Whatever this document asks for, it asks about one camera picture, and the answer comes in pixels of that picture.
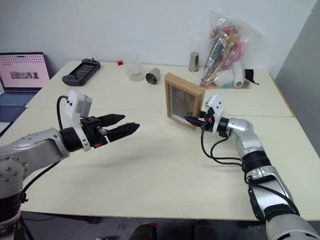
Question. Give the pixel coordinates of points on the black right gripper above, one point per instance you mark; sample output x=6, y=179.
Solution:
x=209, y=122

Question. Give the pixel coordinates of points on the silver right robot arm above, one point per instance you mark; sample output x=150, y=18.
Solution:
x=246, y=143

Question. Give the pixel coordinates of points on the wooden picture frame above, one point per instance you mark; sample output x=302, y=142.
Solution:
x=181, y=100

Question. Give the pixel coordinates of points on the black handheld game controller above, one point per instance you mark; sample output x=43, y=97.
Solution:
x=82, y=71

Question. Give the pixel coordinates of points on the tall metal cup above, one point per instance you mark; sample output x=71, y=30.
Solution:
x=194, y=62

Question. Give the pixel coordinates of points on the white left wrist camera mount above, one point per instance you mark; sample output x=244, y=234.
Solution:
x=77, y=102

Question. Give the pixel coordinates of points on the translucent plastic cup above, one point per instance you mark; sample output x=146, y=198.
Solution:
x=135, y=72

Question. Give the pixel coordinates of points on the clear bag of dried flowers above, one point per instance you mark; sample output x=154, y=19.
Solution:
x=227, y=55

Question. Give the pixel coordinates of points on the short metal cup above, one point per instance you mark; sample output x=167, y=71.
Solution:
x=153, y=76

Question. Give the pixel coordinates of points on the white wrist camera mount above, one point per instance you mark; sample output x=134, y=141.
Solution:
x=217, y=107
x=77, y=102

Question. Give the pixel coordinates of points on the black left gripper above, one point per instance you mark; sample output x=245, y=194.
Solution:
x=91, y=131

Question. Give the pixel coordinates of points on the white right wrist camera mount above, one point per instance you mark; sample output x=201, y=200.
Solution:
x=217, y=107

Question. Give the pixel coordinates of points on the grey partition panel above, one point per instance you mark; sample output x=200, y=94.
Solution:
x=300, y=75

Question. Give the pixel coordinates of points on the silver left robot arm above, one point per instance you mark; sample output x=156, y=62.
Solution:
x=37, y=147

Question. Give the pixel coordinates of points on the open laptop with pink screen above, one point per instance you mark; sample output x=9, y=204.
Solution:
x=22, y=72

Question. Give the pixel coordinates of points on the small red block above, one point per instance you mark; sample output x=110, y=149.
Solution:
x=120, y=62

